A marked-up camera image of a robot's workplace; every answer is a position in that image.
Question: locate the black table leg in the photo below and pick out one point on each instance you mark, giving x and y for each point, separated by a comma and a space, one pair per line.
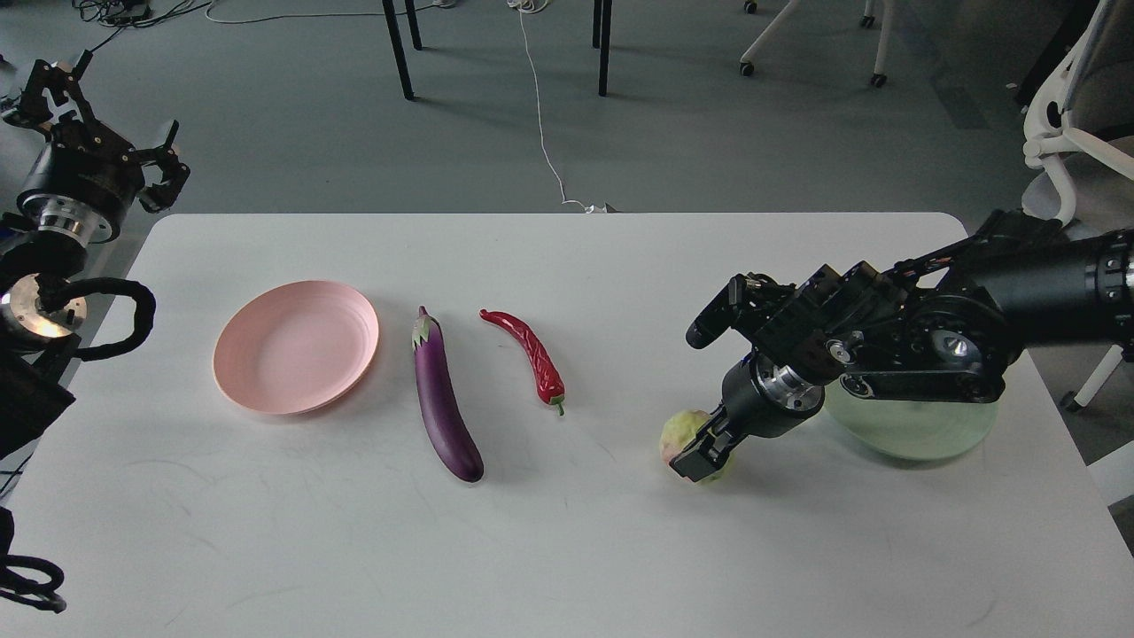
600, 39
398, 46

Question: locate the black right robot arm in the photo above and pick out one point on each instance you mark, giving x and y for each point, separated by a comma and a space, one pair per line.
939, 328

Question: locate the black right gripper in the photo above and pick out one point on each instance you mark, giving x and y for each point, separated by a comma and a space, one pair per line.
759, 398

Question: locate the red chili pepper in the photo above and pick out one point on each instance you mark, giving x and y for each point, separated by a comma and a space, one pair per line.
548, 384

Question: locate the pink plate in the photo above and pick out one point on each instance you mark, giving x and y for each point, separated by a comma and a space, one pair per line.
296, 348

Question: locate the black table leg left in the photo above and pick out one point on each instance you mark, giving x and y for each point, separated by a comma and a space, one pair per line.
398, 46

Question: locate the black table leg right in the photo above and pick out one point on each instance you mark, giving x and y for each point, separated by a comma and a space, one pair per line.
600, 39

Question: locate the white chair base with casters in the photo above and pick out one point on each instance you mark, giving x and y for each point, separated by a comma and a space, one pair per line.
794, 39

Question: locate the purple eggplant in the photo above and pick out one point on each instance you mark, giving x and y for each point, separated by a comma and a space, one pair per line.
442, 420

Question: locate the green guava fruit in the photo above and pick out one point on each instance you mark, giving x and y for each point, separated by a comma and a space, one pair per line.
697, 445

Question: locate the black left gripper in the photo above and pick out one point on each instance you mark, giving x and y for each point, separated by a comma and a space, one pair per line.
68, 181

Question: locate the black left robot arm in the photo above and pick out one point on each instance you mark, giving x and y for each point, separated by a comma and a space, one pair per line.
44, 305

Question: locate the green plate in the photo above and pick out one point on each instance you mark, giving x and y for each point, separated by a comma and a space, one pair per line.
912, 431

